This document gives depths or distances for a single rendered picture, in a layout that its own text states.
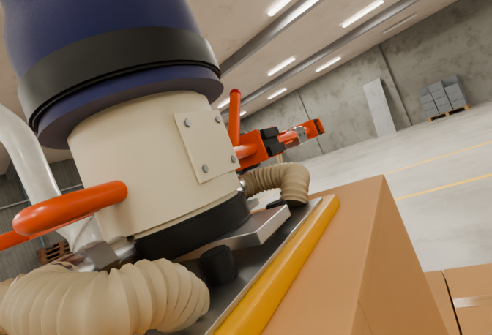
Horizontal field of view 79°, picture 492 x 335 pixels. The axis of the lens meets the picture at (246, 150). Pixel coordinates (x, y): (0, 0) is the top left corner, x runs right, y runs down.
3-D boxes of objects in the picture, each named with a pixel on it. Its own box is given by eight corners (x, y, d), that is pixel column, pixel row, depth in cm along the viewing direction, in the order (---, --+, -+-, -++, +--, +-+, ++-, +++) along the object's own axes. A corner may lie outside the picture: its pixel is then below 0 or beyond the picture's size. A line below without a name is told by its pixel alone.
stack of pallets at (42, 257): (80, 258, 1158) (72, 235, 1162) (87, 257, 1096) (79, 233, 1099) (42, 276, 1065) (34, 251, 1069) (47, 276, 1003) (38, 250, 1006)
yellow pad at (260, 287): (211, 423, 14) (174, 325, 15) (96, 404, 19) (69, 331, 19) (341, 205, 44) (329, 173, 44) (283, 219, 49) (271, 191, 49)
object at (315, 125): (318, 135, 83) (312, 118, 83) (295, 144, 87) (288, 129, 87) (325, 132, 90) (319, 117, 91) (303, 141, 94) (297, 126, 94)
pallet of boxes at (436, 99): (471, 106, 1160) (457, 74, 1165) (468, 109, 1095) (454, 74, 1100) (433, 118, 1256) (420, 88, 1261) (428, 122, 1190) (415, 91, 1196)
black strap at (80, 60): (112, 47, 22) (93, -3, 22) (-10, 151, 33) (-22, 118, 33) (251, 72, 41) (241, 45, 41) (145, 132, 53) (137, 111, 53)
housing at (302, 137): (302, 143, 72) (295, 126, 73) (278, 153, 76) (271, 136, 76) (310, 140, 79) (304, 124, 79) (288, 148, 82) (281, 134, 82)
